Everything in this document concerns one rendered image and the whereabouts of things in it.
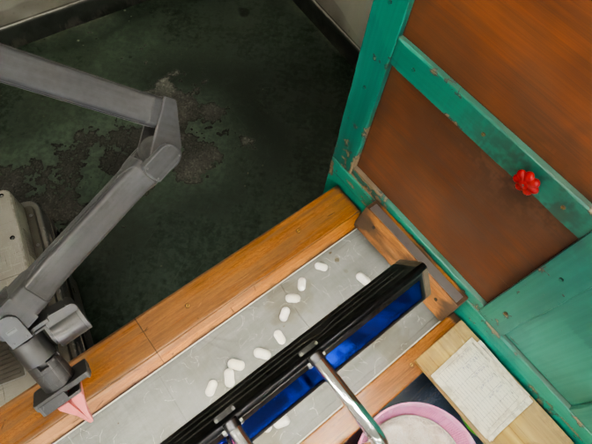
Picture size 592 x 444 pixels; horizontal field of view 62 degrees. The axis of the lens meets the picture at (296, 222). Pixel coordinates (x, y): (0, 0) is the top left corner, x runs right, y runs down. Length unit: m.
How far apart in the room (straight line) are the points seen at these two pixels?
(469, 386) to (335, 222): 0.47
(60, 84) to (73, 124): 1.56
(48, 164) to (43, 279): 1.46
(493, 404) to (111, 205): 0.87
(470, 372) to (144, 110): 0.85
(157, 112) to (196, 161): 1.31
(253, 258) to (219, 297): 0.12
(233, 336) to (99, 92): 0.58
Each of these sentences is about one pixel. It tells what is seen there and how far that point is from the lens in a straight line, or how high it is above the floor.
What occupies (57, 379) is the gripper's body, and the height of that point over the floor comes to 0.92.
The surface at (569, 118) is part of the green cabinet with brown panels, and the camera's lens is 0.76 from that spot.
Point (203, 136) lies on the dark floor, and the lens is 2.30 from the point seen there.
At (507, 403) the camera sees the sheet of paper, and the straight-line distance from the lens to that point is 1.20.
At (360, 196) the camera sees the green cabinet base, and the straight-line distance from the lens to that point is 1.22.
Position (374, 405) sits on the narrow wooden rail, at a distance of 1.12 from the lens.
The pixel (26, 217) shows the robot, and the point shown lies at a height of 0.36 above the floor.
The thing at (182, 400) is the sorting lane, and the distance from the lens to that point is 1.12.
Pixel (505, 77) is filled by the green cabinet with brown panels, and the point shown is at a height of 1.34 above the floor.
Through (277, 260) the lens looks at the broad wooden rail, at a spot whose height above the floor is 0.76.
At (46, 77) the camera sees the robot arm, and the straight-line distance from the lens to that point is 0.89.
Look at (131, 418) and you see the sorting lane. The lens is 1.14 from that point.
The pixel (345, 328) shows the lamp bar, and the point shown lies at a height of 1.11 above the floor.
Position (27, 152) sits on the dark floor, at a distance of 2.42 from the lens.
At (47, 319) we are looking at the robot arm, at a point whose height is 0.98.
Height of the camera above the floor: 1.85
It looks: 63 degrees down
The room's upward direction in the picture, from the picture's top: 10 degrees clockwise
